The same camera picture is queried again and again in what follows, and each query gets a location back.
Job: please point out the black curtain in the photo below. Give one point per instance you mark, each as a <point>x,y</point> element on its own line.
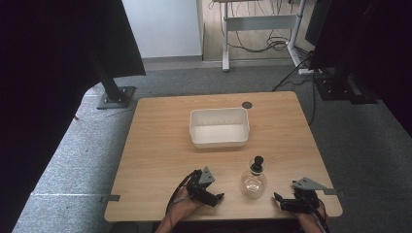
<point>48,81</point>
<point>382,48</point>

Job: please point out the black metal stand with base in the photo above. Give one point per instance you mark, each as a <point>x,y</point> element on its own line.
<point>114,93</point>

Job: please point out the round grey table grommet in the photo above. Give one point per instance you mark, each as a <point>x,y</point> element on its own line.
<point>247,105</point>

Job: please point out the black stand base plate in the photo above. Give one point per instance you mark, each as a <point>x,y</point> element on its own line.
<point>343,87</point>

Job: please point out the white plastic bin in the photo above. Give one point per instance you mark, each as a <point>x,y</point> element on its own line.
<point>219,129</point>

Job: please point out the round glass flask black stopper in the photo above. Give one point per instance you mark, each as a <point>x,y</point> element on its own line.
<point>254,184</point>

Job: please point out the white desk frame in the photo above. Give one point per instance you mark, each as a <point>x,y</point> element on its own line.
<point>259,24</point>

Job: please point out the person's right hand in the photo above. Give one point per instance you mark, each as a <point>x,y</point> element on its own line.
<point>313,217</point>

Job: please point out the white partition panel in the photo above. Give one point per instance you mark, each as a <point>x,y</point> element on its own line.
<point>162,27</point>

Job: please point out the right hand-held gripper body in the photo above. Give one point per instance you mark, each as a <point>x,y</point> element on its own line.
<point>306,194</point>

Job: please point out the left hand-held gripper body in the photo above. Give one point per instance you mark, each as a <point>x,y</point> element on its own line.
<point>198,184</point>

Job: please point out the grey metal table bracket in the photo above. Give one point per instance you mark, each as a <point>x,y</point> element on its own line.
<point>111,197</point>

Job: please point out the person's left hand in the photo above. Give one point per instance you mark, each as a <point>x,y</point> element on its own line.
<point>181,208</point>

